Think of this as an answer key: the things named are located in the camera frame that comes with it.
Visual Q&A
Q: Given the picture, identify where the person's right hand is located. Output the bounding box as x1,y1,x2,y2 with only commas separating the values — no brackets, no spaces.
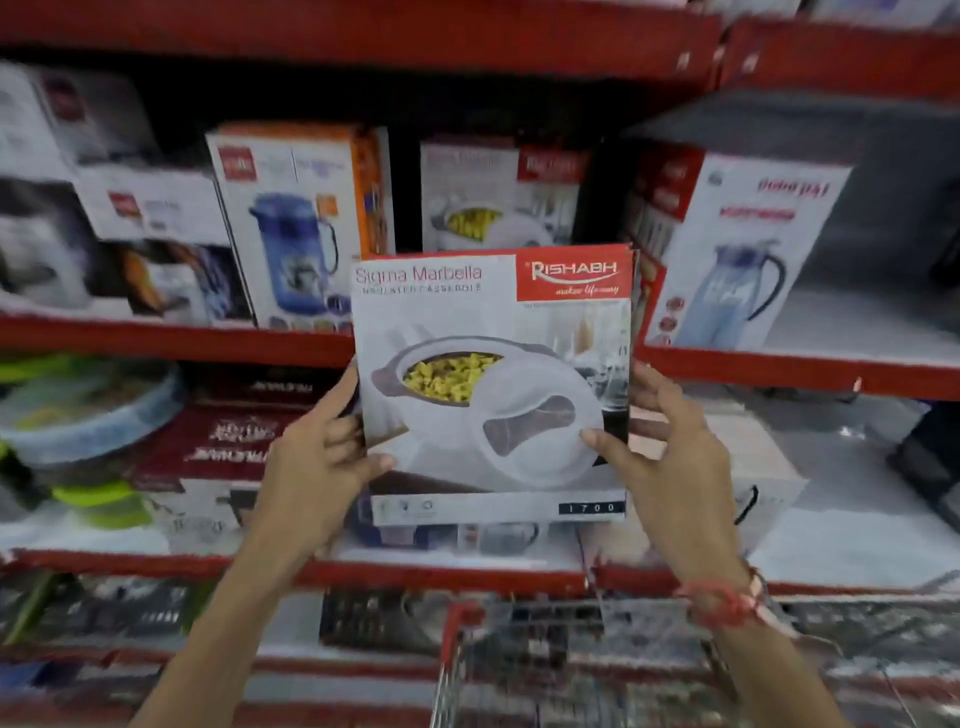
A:
579,362,751,585

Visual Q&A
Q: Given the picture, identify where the person's left hand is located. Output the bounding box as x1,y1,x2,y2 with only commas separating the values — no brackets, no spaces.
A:
251,363,396,562

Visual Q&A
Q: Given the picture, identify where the white casserole box red label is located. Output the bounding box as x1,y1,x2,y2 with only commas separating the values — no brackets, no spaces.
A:
350,243,636,528
419,137,591,254

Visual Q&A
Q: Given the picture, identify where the person's left forearm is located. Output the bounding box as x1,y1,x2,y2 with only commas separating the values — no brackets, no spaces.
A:
129,521,324,728

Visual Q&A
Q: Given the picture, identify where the person's right forearm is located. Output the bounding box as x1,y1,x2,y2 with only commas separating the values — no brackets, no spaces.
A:
675,573,852,728

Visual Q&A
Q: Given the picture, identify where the white box with dark jug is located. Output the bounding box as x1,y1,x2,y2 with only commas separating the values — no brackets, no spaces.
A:
341,495,588,567

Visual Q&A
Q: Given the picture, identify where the dark red printed box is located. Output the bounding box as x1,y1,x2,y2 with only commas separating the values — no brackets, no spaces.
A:
131,405,303,490
187,366,348,411

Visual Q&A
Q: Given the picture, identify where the black grid pattern box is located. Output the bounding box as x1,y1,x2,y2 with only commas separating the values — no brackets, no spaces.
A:
318,591,445,655

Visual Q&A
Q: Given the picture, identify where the white box with black picture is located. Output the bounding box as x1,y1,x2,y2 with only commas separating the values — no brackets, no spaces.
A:
141,480,264,558

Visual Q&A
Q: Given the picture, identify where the red thread wrist band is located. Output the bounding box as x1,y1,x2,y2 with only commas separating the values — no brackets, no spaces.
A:
673,567,798,640

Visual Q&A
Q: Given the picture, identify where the white red box with jug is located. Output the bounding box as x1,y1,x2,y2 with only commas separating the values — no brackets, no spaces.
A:
621,142,854,351

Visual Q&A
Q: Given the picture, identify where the orange box with blue jug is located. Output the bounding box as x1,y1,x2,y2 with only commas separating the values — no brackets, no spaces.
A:
205,122,396,333

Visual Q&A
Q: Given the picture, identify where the dark box with colourful picture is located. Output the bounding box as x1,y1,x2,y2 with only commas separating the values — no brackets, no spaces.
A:
118,240,255,326

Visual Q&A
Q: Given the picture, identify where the green lidded plastic container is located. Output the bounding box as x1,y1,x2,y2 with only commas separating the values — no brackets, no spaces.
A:
51,480,156,531

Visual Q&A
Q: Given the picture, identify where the clear round plastic container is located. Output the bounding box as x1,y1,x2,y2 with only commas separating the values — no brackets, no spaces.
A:
0,362,186,468

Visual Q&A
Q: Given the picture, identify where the white flat box red mark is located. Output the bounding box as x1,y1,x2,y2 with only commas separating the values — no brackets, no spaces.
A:
73,165,234,247

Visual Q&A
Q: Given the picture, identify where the red metal shelf rack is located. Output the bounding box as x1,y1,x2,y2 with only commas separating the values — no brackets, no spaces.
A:
0,0,960,728

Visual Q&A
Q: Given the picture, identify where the white grey appliance box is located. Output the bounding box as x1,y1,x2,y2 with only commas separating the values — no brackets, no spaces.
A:
0,60,162,183

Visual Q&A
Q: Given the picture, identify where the white box with black handle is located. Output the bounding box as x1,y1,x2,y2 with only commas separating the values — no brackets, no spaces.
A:
628,407,809,560

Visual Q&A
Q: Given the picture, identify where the metal shopping cart red handle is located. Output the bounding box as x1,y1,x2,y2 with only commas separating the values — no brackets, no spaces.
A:
429,581,960,728

